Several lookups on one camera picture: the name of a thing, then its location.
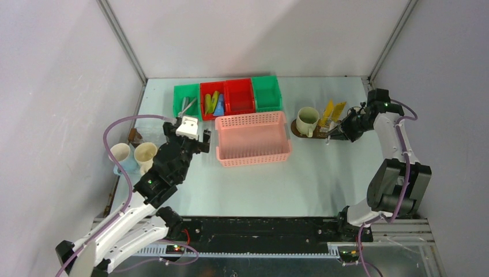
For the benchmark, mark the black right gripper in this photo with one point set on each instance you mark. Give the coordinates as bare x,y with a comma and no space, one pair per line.
338,134

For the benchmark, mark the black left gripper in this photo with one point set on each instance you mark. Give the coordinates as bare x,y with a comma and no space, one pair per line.
170,132

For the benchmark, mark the light green mug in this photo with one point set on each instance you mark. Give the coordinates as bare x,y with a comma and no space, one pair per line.
306,121

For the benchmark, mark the green toothpaste tube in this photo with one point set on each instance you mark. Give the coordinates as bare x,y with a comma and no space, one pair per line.
208,106
214,100

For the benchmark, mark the grey toothbrush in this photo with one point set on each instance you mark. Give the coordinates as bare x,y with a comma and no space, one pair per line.
185,101

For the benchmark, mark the cream mug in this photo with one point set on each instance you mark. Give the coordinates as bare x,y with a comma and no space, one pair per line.
144,155

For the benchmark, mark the brown wooden toothbrush holder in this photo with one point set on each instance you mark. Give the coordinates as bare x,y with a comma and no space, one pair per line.
134,138

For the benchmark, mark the white mug blue handle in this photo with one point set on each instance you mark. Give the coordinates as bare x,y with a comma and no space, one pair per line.
124,155

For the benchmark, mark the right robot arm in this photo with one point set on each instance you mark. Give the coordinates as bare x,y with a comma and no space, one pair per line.
400,183

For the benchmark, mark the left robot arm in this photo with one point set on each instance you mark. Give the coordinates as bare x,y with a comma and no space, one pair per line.
142,219

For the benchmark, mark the brown wooden oval tray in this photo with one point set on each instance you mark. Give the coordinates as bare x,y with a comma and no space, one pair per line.
315,134

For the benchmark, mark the red bin with toothpaste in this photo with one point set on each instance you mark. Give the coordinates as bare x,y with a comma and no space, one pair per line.
209,88

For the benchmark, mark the green bin with toothbrushes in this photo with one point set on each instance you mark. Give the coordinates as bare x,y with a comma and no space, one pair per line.
191,91

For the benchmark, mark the red bin with holder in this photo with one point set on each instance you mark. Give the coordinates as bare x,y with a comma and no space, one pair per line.
239,97

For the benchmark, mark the pink perforated basket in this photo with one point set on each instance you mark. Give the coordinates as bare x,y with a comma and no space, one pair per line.
248,139

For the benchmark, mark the green bin far right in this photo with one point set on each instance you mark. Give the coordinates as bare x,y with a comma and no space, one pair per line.
267,94

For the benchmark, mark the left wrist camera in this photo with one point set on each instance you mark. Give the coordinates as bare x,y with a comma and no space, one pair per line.
188,127

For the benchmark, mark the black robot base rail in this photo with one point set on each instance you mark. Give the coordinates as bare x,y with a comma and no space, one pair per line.
263,235

